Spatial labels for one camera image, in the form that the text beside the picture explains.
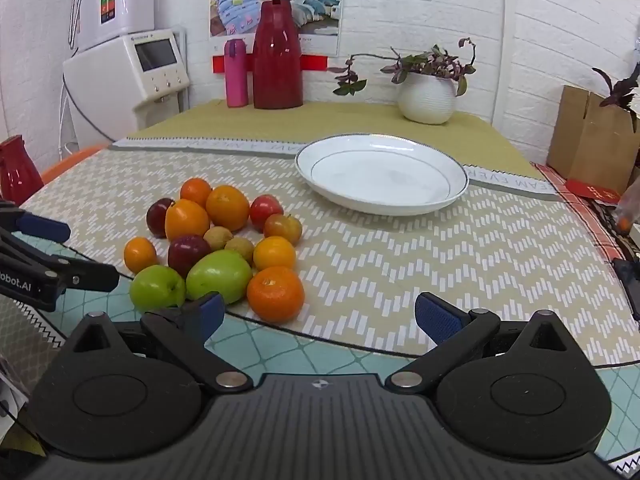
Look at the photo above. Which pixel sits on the red yellow plum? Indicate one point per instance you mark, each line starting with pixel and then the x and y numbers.
pixel 283 228

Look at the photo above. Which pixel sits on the purple leafed plant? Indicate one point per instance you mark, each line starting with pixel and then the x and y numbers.
pixel 620 91

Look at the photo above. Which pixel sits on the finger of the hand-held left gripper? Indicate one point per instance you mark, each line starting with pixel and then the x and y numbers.
pixel 45 229
pixel 95 277

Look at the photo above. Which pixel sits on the clear plastic bag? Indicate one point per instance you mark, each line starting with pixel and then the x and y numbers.
pixel 630 215

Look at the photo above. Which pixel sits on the tall red jug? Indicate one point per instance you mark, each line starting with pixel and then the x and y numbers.
pixel 276 55

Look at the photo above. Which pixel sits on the deep orange tangerine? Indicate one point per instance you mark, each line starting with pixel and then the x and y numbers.
pixel 275 294

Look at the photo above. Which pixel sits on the chevron patterned tablecloth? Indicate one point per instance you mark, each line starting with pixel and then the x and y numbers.
pixel 450 260

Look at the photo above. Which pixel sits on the red plaid cloth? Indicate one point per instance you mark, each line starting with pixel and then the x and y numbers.
pixel 595 225

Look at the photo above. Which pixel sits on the white dispenser with screen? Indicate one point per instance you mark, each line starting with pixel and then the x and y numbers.
pixel 110 90

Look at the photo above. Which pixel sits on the wall poster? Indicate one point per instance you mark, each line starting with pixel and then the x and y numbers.
pixel 235 5

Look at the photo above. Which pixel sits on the potted plant in white pot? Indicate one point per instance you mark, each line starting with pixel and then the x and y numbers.
pixel 427 100

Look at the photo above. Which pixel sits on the red envelope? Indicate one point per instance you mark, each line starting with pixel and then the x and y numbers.
pixel 592 191

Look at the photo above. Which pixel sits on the teal diamond patterned cloth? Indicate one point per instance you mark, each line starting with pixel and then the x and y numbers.
pixel 320 357

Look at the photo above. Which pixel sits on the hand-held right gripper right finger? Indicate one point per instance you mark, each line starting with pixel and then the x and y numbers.
pixel 435 316

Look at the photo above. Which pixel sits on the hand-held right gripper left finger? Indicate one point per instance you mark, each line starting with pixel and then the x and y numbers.
pixel 207 310

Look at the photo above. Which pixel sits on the white porcelain plate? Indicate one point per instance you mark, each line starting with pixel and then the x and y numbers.
pixel 382 175

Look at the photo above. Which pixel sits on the brown longan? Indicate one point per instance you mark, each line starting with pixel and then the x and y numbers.
pixel 240 249
pixel 218 237

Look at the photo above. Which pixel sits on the green apple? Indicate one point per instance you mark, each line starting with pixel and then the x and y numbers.
pixel 157 287
pixel 219 276

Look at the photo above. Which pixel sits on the pink bottle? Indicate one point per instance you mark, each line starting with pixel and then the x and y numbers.
pixel 236 74

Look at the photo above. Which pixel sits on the dark red plum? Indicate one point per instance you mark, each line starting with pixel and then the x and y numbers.
pixel 157 217
pixel 189 255

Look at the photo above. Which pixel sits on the orange seat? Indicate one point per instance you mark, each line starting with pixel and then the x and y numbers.
pixel 75 157

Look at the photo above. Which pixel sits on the white zigzag edged cloth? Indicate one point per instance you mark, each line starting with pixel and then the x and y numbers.
pixel 25 335

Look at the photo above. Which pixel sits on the white wall water purifier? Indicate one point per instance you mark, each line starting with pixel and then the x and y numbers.
pixel 130 5

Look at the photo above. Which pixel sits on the orange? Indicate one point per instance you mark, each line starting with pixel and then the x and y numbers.
pixel 196 191
pixel 227 207
pixel 274 253
pixel 140 255
pixel 186 220

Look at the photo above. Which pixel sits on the small red pitcher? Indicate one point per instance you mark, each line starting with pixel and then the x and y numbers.
pixel 17 167

